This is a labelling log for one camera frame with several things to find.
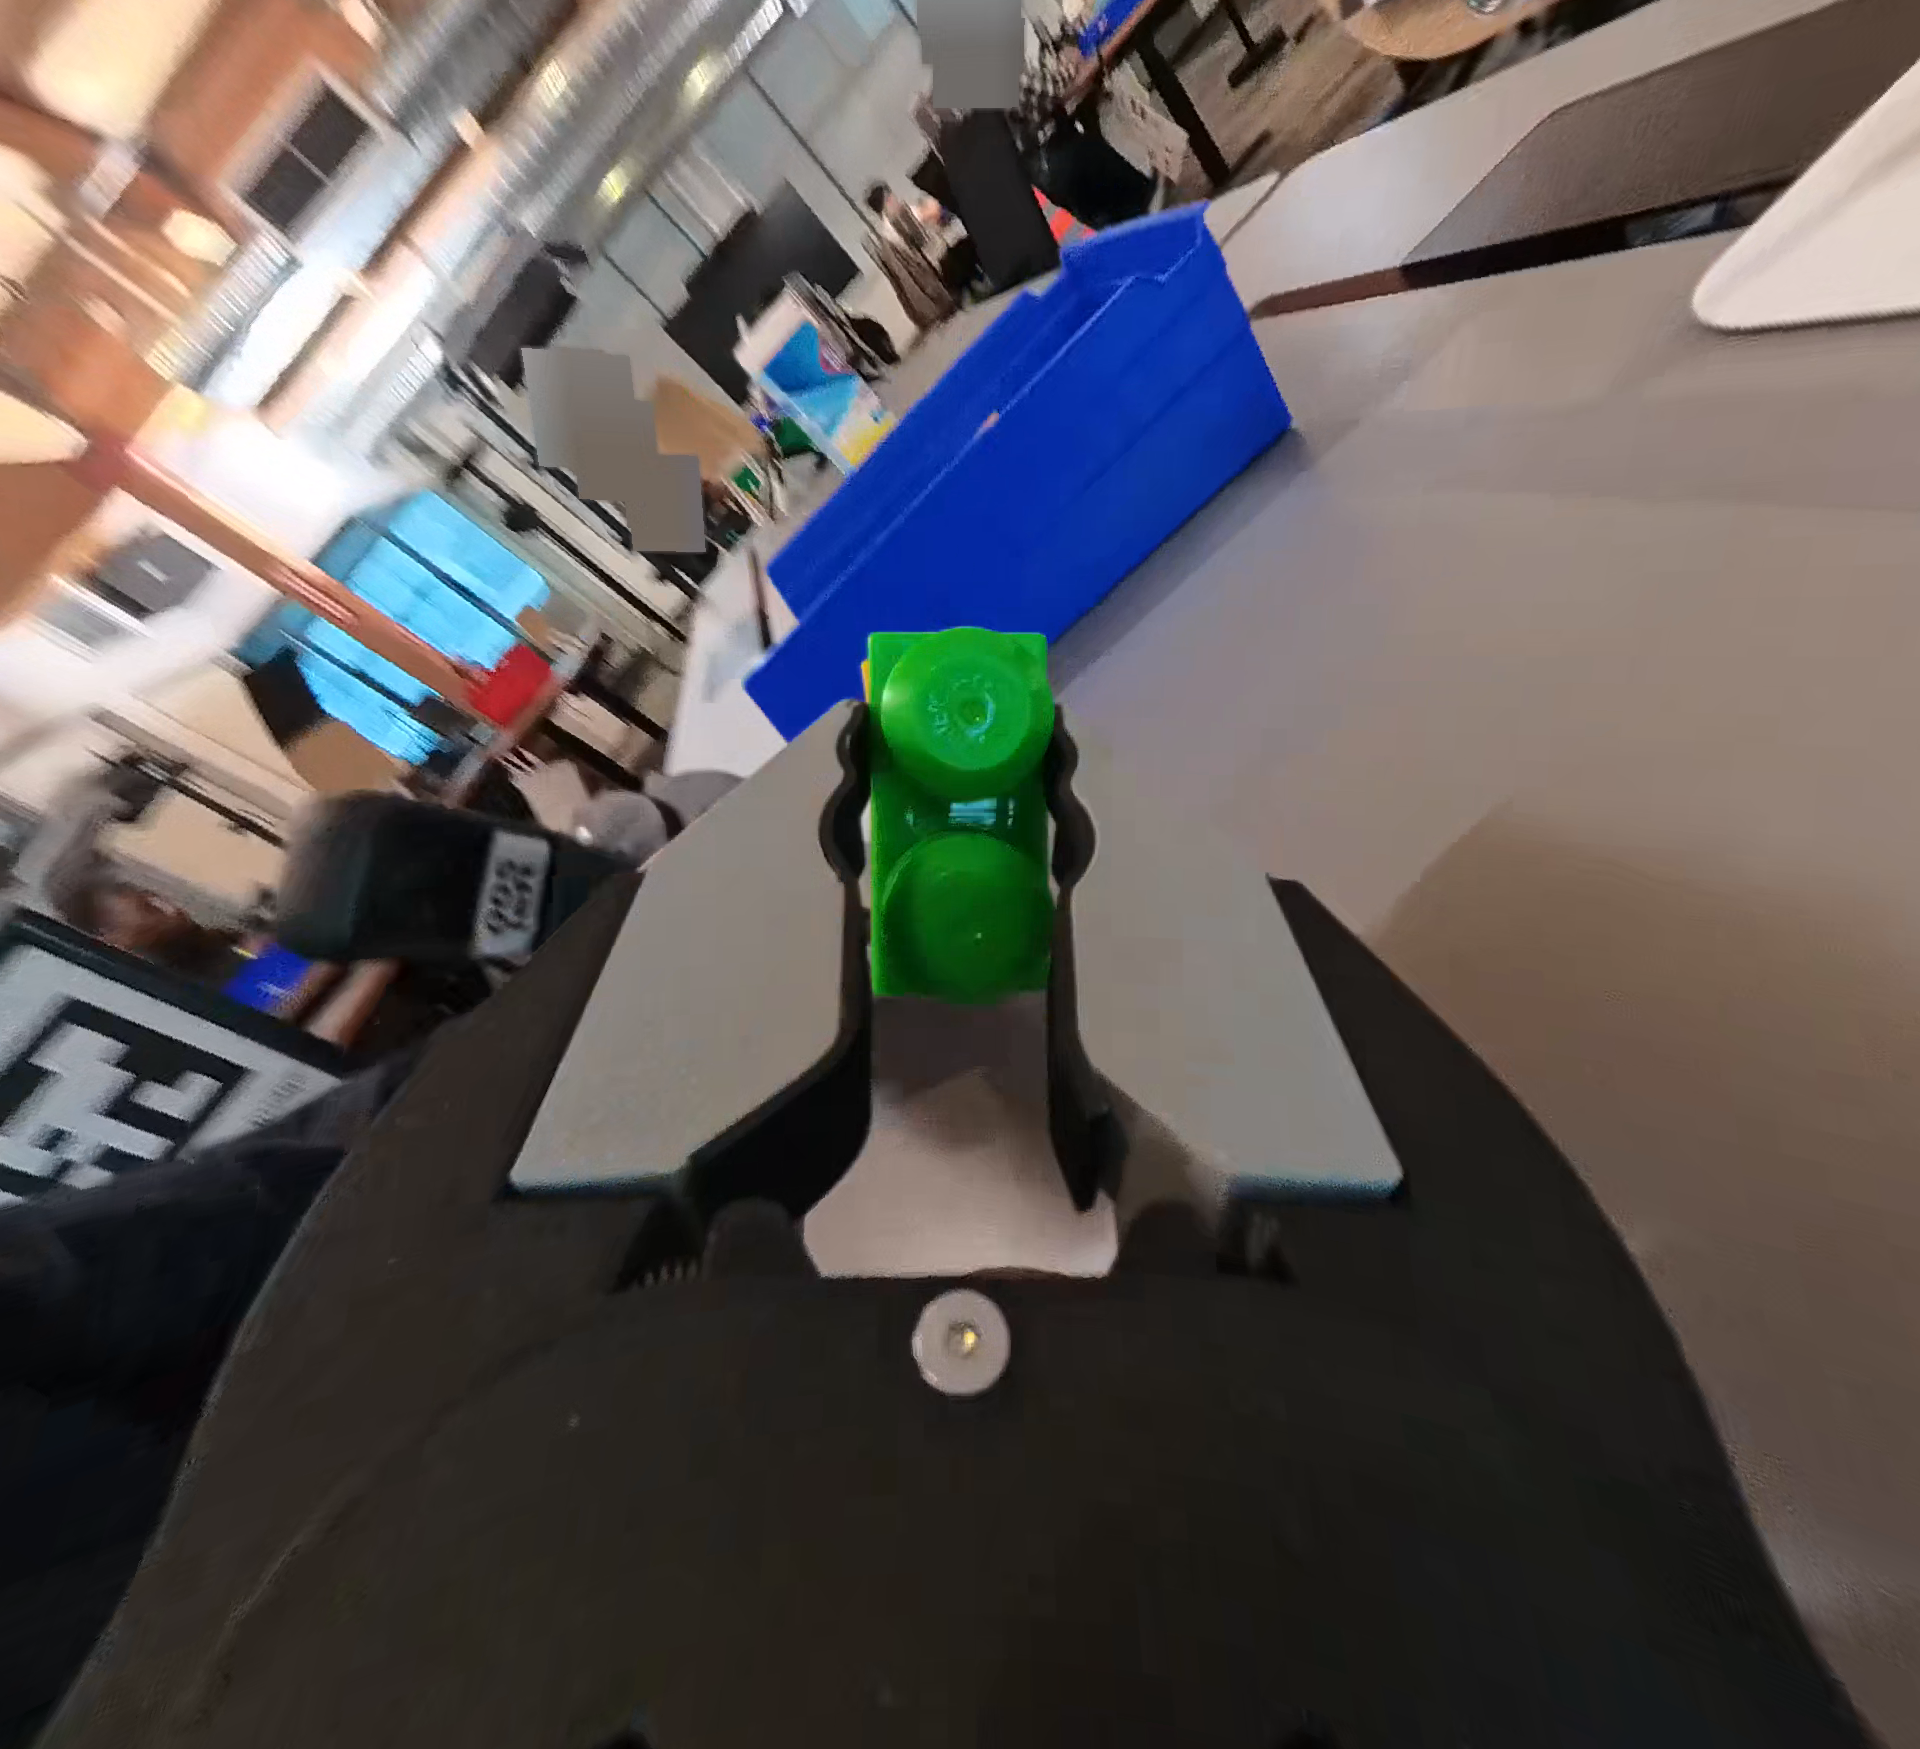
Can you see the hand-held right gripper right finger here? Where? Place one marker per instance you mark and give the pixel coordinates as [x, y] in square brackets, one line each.
[1213, 1026]

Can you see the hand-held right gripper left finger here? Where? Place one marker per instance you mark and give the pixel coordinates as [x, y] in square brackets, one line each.
[690, 1026]

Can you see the green two-stud block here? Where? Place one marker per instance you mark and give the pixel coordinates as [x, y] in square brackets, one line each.
[958, 820]

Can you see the blue plastic bin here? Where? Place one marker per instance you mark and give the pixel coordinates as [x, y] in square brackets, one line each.
[1048, 473]

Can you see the person's left forearm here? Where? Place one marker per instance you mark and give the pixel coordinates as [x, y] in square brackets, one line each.
[153, 1257]

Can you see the red storage bin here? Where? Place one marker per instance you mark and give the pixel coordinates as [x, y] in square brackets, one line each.
[516, 687]

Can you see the black-framed marker sign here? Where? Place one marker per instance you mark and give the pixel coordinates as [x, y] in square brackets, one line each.
[138, 1071]

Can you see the wipes canister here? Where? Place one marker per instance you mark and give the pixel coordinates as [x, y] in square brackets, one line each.
[820, 390]

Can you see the white document stand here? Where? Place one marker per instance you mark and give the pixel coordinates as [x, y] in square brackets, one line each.
[1830, 237]

